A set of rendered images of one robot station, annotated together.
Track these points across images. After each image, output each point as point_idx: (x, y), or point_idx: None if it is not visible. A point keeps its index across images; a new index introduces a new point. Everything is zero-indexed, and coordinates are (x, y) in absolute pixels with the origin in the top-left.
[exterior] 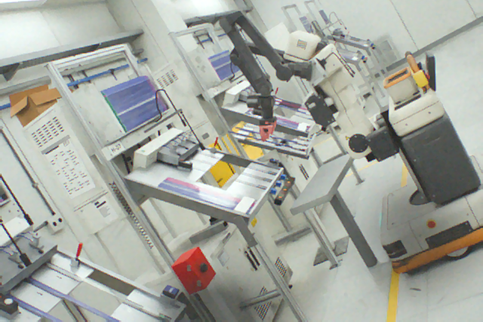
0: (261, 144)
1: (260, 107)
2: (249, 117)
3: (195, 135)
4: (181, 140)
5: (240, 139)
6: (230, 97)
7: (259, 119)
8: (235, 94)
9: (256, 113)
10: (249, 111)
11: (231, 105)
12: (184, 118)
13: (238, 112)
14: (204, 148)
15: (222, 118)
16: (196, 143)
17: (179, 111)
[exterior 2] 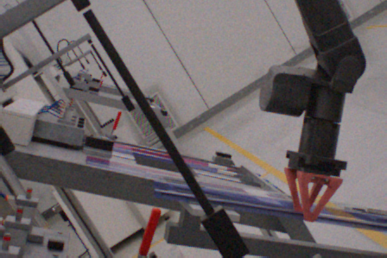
0: (263, 241)
1: (304, 73)
2: (107, 175)
3: (179, 159)
4: (9, 229)
5: (178, 231)
6: (19, 125)
7: (141, 179)
8: (34, 116)
9: (288, 100)
10: (93, 160)
11: (25, 147)
12: (104, 43)
13: (67, 162)
14: (244, 242)
15: (15, 185)
16: (66, 248)
17: None
